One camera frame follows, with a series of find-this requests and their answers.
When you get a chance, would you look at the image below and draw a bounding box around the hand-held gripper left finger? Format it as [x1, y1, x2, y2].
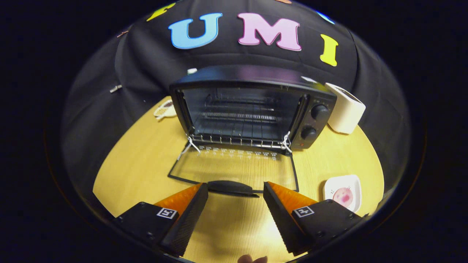
[112, 183, 209, 258]

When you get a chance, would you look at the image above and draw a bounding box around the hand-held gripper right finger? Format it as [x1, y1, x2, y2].
[263, 182, 370, 256]

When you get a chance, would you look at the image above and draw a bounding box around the white square plate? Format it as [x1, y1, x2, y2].
[323, 175, 362, 213]

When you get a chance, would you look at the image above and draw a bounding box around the pink ham slice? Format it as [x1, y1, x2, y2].
[333, 187, 354, 207]

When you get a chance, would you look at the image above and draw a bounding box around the black toaster oven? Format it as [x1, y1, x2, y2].
[167, 65, 337, 198]

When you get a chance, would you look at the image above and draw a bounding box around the white bread toaster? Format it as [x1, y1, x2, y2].
[325, 83, 366, 135]

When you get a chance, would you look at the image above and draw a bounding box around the white dish of grains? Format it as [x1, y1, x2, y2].
[154, 99, 177, 120]

